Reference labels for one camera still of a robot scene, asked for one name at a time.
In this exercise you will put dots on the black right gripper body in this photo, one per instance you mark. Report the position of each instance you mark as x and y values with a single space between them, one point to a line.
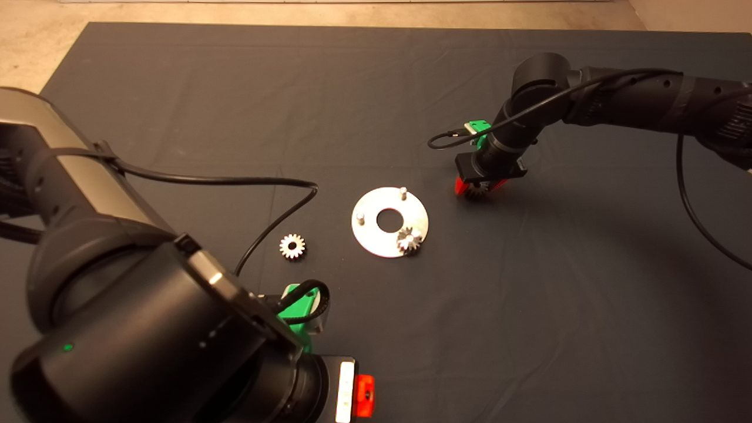
490 169

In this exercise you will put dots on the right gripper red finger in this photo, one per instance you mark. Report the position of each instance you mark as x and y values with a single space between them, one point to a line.
460 187
498 184

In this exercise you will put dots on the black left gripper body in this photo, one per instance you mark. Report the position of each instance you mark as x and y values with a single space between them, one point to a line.
345 388

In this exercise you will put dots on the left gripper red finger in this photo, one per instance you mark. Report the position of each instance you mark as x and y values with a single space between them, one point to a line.
364 396

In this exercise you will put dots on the small steel planetary gear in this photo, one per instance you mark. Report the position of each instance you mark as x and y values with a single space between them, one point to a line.
477 191
405 244
288 242

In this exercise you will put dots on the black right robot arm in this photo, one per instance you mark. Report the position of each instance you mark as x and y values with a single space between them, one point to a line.
540 88

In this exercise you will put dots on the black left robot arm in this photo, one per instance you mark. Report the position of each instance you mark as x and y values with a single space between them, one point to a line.
147 329

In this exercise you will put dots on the round metal carrier plate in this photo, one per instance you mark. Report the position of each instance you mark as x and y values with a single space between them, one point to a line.
370 235

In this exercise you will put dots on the dark grey table cloth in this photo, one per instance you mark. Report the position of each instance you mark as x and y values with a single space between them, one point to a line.
529 323

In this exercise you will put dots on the green right camera mount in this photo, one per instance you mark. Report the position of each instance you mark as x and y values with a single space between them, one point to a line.
483 130

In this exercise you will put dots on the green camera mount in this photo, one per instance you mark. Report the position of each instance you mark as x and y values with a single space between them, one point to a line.
483 130
295 306

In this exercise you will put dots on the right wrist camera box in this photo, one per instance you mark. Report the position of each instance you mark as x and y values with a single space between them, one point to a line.
470 129

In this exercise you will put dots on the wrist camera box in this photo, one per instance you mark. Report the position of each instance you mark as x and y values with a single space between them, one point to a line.
470 129
324 318

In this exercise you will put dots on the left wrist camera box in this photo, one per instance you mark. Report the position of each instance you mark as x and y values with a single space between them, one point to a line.
324 318

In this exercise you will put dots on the green left camera mount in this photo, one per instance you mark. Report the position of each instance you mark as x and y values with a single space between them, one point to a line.
295 306

